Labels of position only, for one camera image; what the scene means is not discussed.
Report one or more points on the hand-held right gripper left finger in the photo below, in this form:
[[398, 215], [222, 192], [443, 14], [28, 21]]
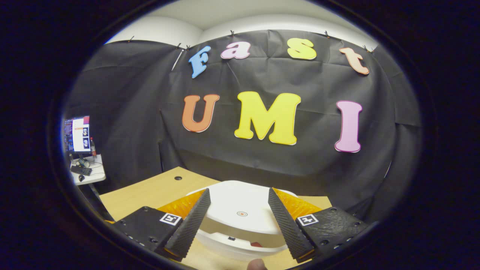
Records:
[[191, 223]]

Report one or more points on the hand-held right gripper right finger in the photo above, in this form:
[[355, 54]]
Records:
[[285, 225]]

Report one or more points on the white desktop garbage bin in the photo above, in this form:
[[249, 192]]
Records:
[[240, 202]]

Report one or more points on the wooden desktop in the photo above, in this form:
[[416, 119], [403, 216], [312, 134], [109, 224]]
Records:
[[150, 191]]

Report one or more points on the black backdrop cloth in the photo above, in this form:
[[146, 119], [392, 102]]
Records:
[[262, 165]]

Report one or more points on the white side table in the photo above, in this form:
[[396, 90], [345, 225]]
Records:
[[95, 174]]

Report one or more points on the black flat device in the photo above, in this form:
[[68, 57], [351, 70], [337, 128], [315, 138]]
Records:
[[81, 170]]

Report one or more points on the small dark bottle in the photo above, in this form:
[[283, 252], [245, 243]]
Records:
[[93, 147]]

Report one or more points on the computer monitor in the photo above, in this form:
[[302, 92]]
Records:
[[77, 134]]

